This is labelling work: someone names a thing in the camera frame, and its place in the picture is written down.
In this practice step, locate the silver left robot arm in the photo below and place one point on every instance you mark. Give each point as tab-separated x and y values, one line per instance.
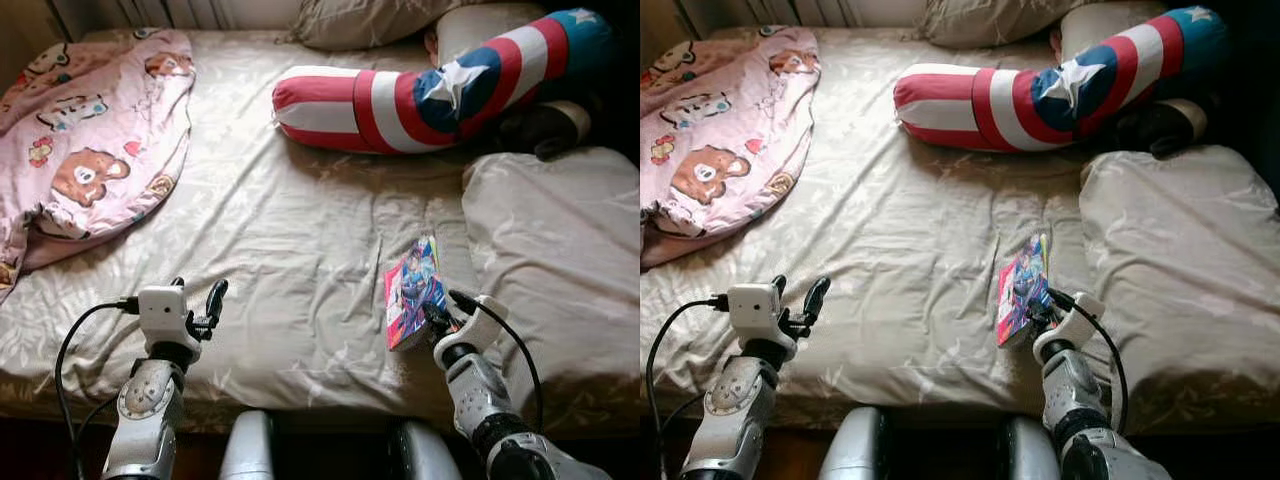
145	410
735	410

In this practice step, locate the white pillow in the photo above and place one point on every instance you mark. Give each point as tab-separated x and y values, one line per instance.
1100	22
480	25

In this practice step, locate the silver right robot leg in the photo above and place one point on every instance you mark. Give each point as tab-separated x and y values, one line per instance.
1030	455
430	455

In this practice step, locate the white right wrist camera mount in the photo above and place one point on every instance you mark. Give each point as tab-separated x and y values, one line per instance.
1080	318
485	320

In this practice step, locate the dark grey furniture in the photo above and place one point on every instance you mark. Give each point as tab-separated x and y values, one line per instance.
625	70
1255	60

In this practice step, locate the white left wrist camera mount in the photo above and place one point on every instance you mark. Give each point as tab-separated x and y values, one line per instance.
162	310
752	308

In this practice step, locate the large beige pillow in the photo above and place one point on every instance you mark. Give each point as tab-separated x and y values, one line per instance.
560	240
1180	240

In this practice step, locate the colourful comic book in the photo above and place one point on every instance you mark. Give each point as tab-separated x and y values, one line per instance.
412	295
1020	295

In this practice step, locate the black and tan plush toy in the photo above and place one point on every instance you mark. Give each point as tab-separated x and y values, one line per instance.
1160	128
540	130

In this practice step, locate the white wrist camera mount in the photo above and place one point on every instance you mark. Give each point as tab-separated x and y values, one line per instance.
485	320
162	310
752	308
1080	318

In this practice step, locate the red white blue star bolster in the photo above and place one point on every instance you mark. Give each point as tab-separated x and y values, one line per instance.
970	105
350	110

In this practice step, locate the bed with beige floral sheet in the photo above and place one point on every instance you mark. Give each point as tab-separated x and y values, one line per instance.
300	220
920	220

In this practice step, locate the grey curtain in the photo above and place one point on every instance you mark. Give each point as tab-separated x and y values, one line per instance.
150	12
780	10

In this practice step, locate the silver robot leg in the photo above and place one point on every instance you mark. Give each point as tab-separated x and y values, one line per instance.
250	450
430	455
1030	455
855	450

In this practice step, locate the pink cartoon bear blanket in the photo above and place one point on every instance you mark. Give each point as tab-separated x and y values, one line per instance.
720	130
100	130

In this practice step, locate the small beige pillow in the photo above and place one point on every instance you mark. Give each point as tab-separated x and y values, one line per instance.
990	20
370	20

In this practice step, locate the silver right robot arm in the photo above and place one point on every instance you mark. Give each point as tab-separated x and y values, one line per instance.
1075	390
480	395

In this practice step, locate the silver left robot leg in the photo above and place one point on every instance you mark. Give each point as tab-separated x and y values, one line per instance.
250	450
855	450

